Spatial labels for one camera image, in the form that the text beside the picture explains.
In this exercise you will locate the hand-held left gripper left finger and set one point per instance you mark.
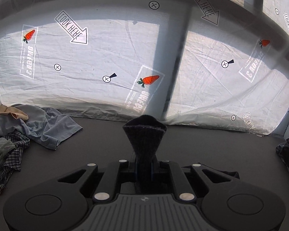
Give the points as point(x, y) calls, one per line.
point(132, 170)

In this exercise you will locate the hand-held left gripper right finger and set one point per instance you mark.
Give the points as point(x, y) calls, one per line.
point(155, 170)

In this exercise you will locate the dark navy sock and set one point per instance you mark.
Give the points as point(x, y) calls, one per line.
point(144, 137)

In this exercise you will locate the light blue shirt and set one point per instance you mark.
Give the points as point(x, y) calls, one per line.
point(50, 130)

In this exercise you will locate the dark plaid garment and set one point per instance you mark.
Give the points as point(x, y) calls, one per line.
point(15, 157)

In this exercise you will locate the white printed translucent sheet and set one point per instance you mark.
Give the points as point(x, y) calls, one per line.
point(98, 53)

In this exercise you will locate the beige cloth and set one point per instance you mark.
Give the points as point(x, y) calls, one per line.
point(14, 114)

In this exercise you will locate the grey green garment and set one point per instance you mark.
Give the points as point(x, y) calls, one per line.
point(2, 149)

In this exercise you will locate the black folded garment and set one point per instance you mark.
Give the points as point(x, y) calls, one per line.
point(287, 156)

